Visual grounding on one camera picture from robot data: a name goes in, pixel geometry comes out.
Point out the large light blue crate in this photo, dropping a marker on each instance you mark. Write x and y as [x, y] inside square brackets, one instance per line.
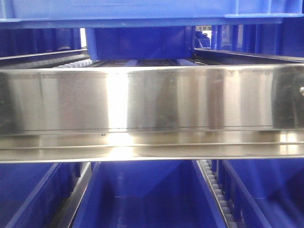
[18, 14]

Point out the white roller track right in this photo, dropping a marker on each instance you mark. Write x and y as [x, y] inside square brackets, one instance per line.
[215, 189]

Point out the blue bin behind on shelf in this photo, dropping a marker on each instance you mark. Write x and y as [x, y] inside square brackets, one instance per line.
[140, 43]

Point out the blue bin lower middle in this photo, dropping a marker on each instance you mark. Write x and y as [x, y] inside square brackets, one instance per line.
[148, 194]

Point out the blue bin lower right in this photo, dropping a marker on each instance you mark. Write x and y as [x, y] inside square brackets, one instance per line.
[263, 193]

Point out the blue bin lower left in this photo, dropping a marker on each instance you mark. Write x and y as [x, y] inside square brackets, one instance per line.
[31, 193]

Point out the dark blue bin upper right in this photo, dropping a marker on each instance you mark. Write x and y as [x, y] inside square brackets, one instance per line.
[284, 39]

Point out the dark blue bin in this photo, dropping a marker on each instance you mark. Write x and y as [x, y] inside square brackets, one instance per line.
[284, 39]
[14, 42]

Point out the dark blue bin upper left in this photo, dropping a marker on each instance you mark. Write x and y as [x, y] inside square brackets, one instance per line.
[14, 42]

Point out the stainless steel shelf front rail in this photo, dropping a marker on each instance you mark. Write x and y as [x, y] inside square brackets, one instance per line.
[152, 113]

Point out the steel divider rail left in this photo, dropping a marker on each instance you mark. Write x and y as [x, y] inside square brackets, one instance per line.
[66, 214]

